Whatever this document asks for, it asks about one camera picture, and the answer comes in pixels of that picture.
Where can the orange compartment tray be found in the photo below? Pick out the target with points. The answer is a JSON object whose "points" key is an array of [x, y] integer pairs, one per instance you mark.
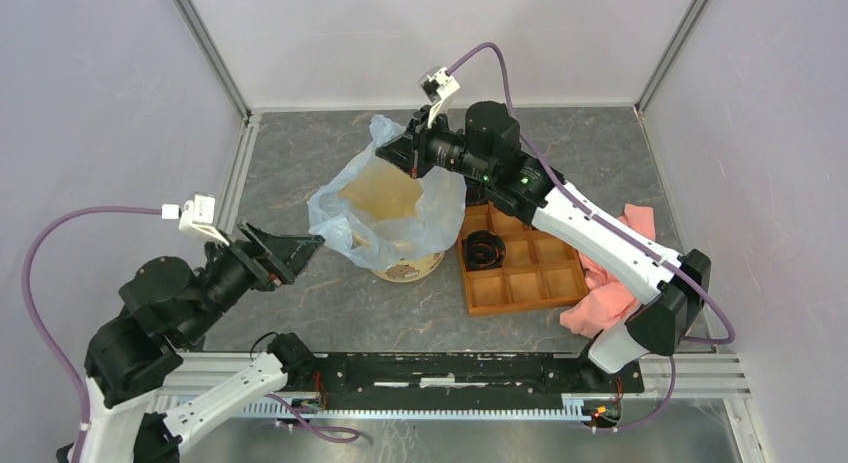
{"points": [[539, 271]]}

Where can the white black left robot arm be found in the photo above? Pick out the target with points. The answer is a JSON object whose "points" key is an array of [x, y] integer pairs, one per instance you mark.
{"points": [[126, 365]]}

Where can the pink cloth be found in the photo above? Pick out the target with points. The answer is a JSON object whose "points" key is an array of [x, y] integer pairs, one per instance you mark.
{"points": [[608, 301]]}

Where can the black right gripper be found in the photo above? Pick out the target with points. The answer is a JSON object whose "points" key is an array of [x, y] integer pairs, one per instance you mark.
{"points": [[409, 154]]}

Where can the yellow capybara trash bin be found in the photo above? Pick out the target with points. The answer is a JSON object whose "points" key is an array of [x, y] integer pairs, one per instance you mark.
{"points": [[382, 197]]}

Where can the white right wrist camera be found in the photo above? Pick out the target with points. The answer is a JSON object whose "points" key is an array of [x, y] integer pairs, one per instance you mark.
{"points": [[440, 87]]}

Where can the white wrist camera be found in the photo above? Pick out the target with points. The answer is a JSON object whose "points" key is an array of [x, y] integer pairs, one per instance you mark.
{"points": [[440, 87], [196, 217]]}

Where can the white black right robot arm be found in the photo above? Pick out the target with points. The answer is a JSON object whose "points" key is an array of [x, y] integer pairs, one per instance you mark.
{"points": [[667, 284]]}

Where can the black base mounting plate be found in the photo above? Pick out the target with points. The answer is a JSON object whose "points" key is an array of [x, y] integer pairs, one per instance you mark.
{"points": [[456, 381]]}

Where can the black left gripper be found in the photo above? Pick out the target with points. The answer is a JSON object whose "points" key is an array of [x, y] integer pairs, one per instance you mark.
{"points": [[284, 256]]}

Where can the aluminium frame rail front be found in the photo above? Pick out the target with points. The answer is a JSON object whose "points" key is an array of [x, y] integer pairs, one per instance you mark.
{"points": [[698, 375]]}

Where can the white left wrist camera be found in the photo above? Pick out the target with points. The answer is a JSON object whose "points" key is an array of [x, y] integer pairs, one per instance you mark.
{"points": [[196, 217]]}

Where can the light blue plastic trash bag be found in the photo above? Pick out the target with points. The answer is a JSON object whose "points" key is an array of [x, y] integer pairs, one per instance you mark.
{"points": [[440, 210]]}

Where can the white slotted cable duct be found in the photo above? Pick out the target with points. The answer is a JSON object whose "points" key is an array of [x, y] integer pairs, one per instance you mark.
{"points": [[571, 410]]}

